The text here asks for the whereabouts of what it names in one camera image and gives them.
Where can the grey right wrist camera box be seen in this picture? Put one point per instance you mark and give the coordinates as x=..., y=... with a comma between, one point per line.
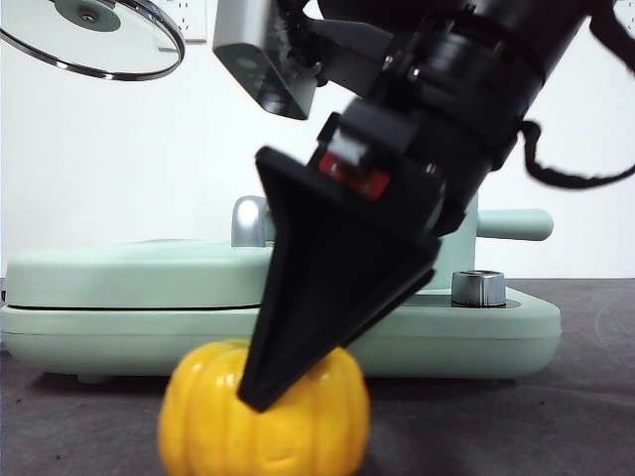
x=248, y=54

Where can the silver control knob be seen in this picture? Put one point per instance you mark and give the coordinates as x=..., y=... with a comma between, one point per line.
x=477, y=287

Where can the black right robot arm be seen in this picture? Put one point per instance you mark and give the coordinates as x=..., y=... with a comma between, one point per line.
x=496, y=59

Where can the green breakfast machine base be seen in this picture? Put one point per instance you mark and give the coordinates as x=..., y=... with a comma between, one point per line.
x=471, y=342

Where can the yellow toy pumpkin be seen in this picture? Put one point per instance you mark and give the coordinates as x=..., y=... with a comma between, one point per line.
x=208, y=421

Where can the glass lid with green knob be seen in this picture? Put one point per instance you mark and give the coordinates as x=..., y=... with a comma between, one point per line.
x=89, y=35

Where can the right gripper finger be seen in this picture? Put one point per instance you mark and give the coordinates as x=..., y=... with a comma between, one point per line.
x=322, y=273

